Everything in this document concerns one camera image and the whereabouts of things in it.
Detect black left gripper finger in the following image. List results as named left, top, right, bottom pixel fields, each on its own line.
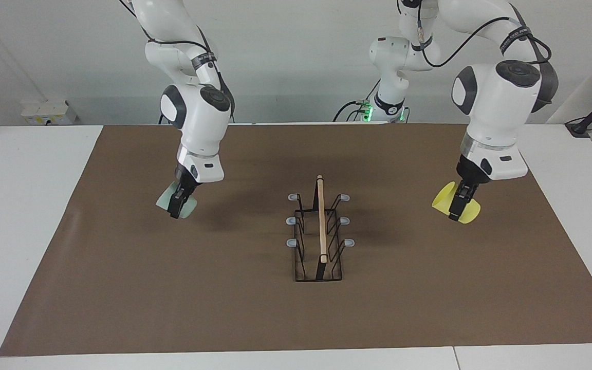
left=448, top=182, right=477, bottom=223

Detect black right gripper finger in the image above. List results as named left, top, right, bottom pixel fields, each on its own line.
left=167, top=190, right=189, bottom=220

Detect pale green plastic cup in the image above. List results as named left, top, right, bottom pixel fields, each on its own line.
left=155, top=181, right=198, bottom=220

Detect yellow plastic cup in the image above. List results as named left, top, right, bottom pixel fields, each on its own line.
left=431, top=181, right=482, bottom=225

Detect brown table mat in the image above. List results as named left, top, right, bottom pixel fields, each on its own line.
left=0, top=122, right=592, bottom=358

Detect white power strip box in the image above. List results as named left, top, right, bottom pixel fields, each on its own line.
left=21, top=100, right=78, bottom=125

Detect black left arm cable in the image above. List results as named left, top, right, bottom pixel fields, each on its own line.
left=413, top=9, right=553, bottom=68

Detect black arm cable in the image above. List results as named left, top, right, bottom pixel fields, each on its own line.
left=413, top=9, right=553, bottom=68
left=121, top=0, right=235, bottom=123

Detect black base cables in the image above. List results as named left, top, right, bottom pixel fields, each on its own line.
left=333, top=76, right=381, bottom=123

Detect black wire cup rack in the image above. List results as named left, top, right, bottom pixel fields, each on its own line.
left=286, top=175, right=356, bottom=283

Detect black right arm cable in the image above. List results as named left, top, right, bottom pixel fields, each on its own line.
left=121, top=0, right=235, bottom=123

